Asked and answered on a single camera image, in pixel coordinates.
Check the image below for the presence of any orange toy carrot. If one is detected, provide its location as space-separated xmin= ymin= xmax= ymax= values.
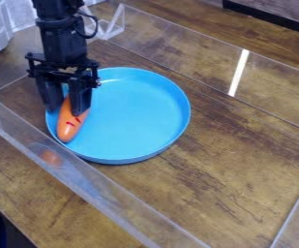
xmin=57 ymin=85 xmax=90 ymax=142

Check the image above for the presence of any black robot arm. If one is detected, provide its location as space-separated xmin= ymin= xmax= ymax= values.
xmin=25 ymin=0 xmax=101 ymax=116

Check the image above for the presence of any clear acrylic corner bracket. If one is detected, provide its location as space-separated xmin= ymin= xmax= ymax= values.
xmin=86 ymin=4 xmax=125 ymax=41

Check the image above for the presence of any blue round tray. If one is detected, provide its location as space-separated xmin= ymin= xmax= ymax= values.
xmin=45 ymin=66 xmax=193 ymax=166

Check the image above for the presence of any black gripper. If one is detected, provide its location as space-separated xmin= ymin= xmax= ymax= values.
xmin=23 ymin=33 xmax=103 ymax=117

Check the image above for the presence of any white patterned curtain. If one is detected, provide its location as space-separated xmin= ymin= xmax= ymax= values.
xmin=0 ymin=0 xmax=37 ymax=50

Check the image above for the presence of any clear acrylic front barrier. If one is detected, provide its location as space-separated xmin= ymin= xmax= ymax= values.
xmin=0 ymin=103 xmax=210 ymax=248

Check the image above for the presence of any black cable loop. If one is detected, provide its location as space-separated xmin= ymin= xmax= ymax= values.
xmin=73 ymin=11 xmax=101 ymax=40

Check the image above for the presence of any black bar at top right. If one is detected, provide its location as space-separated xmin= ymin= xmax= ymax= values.
xmin=223 ymin=0 xmax=299 ymax=32

